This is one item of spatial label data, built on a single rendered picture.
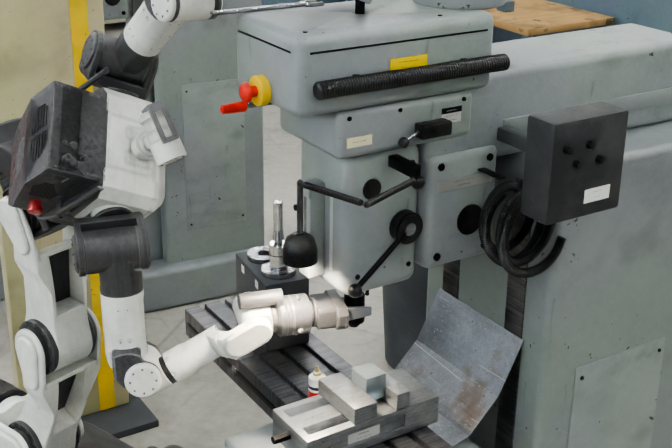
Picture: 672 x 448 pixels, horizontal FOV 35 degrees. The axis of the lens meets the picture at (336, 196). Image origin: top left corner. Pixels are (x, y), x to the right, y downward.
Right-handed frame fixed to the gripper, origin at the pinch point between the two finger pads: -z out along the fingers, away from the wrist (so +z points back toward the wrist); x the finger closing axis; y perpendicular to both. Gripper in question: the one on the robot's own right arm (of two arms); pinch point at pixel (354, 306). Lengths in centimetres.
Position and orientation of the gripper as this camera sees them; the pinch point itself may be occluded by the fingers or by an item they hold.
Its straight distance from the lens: 241.3
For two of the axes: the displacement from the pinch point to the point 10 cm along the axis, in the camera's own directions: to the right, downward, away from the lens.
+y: -0.1, 9.3, 3.6
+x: -2.9, -3.5, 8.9
